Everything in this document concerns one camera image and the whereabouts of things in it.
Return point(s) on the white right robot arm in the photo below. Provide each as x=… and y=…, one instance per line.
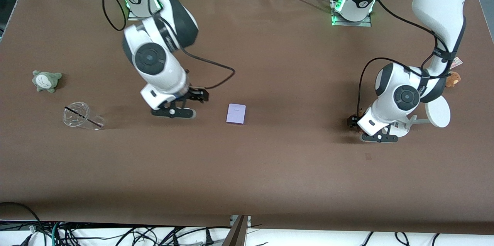
x=154, y=60

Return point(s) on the white round desk stand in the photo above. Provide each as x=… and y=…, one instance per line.
x=440, y=112

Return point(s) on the clear plastic cup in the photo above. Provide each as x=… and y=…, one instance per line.
x=73, y=120

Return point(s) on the brown lion statue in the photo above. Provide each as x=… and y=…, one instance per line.
x=360, y=114

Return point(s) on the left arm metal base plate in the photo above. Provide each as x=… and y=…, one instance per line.
x=362, y=24

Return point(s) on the lavender small box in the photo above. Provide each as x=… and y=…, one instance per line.
x=236, y=114

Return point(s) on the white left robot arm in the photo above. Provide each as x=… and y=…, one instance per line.
x=401, y=97

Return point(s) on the grey-green totoro plush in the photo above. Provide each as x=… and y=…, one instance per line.
x=46, y=82

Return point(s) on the brown table support beam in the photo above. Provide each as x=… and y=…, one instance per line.
x=235, y=236

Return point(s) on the small brown plush toy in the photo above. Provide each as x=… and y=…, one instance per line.
x=453, y=79

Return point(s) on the black drinking straw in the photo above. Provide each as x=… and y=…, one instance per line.
x=83, y=116

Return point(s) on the brown table cover sheet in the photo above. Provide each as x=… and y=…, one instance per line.
x=247, y=168

